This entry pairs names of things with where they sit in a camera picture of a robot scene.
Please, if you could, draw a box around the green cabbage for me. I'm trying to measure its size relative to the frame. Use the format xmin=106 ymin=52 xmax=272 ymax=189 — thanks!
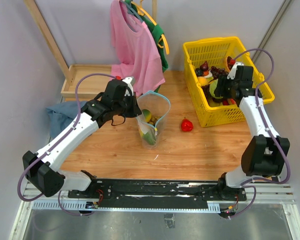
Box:
xmin=209 ymin=79 xmax=218 ymax=99

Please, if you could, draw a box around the green yellow mango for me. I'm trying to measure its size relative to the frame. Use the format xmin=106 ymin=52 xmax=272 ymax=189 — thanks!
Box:
xmin=141 ymin=109 xmax=152 ymax=123

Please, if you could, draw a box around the green longan bunch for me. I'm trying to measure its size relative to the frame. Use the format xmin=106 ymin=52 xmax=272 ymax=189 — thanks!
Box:
xmin=148 ymin=115 xmax=161 ymax=126

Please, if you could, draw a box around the clear zip top bag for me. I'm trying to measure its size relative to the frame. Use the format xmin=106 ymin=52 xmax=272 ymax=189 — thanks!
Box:
xmin=136 ymin=91 xmax=171 ymax=150

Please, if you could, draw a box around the red bell pepper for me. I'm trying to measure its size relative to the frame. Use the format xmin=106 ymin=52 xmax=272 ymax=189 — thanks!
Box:
xmin=180 ymin=118 xmax=194 ymax=132

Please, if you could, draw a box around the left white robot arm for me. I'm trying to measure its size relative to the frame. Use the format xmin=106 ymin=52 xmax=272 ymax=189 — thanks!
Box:
xmin=22 ymin=76 xmax=142 ymax=198

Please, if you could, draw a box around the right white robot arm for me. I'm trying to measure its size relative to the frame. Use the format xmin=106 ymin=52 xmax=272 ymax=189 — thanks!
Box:
xmin=214 ymin=62 xmax=290 ymax=200

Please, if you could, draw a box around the dark purple grape bunch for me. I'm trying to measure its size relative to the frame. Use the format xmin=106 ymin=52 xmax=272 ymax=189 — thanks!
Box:
xmin=210 ymin=66 xmax=229 ymax=80

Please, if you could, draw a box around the yellow mango fruit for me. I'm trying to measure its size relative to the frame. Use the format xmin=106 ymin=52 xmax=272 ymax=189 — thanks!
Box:
xmin=197 ymin=76 xmax=210 ymax=87

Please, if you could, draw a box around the brown sweet potato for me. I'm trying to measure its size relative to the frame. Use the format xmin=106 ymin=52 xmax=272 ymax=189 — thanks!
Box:
xmin=224 ymin=56 xmax=236 ymax=72

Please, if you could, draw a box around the blue black grape bunch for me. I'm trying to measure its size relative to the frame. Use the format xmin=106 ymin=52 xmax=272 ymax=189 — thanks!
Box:
xmin=194 ymin=68 xmax=204 ymax=77

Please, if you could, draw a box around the dark red fig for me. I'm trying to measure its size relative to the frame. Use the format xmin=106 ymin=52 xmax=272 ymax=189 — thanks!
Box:
xmin=199 ymin=61 xmax=209 ymax=72

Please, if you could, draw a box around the wooden tray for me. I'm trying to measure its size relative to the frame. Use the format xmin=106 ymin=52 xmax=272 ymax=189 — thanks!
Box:
xmin=60 ymin=64 xmax=112 ymax=100

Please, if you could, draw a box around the yellow plastic basket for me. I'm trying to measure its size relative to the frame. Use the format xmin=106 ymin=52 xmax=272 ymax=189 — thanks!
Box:
xmin=183 ymin=36 xmax=275 ymax=128

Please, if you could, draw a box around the pink t-shirt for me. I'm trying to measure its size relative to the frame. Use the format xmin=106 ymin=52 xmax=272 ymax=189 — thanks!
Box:
xmin=110 ymin=0 xmax=165 ymax=96

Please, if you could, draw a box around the blue cloth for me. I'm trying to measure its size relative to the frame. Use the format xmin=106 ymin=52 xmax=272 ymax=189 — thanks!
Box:
xmin=46 ymin=101 xmax=78 ymax=139

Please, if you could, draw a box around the green t-shirt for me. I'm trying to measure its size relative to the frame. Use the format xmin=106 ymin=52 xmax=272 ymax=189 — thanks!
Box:
xmin=124 ymin=0 xmax=169 ymax=96

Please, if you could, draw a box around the yellow clothes hanger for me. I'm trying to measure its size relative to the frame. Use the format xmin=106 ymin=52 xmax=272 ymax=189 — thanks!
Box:
xmin=130 ymin=0 xmax=170 ymax=55

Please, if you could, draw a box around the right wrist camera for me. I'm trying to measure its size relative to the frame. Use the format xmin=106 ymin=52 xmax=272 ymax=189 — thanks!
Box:
xmin=227 ymin=62 xmax=244 ymax=80

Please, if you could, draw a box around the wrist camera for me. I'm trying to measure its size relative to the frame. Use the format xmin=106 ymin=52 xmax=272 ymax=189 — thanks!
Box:
xmin=227 ymin=62 xmax=244 ymax=80
xmin=115 ymin=75 xmax=136 ymax=97

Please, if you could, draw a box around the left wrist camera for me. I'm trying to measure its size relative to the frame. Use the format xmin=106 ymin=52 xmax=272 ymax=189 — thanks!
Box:
xmin=115 ymin=75 xmax=136 ymax=97

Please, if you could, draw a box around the wooden rack frame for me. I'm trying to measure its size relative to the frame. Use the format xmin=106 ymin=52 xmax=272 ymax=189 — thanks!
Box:
xmin=23 ymin=0 xmax=158 ymax=85

